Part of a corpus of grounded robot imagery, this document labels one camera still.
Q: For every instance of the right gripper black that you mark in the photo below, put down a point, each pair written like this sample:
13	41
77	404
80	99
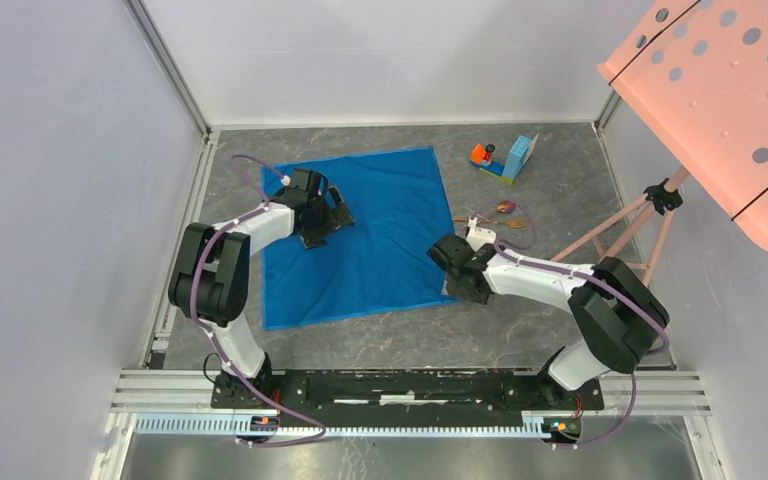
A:
478	298

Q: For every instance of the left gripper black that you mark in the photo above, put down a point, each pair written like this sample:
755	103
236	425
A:
315	238

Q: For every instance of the blue cloth napkin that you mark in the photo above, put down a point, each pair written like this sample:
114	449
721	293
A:
378	265

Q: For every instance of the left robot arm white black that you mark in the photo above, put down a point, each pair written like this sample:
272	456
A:
210	279

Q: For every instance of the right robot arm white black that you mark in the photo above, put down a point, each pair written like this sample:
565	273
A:
619	319

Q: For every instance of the iridescent spoon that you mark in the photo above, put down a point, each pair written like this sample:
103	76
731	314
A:
505	207

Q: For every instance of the toy brick set colourful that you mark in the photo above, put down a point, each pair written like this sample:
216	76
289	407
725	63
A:
506	170

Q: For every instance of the pink perforated music stand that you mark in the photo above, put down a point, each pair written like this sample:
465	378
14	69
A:
696	73

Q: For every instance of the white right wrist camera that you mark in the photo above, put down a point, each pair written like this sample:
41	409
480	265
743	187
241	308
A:
477	236

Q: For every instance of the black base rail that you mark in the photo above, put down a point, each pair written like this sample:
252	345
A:
493	402

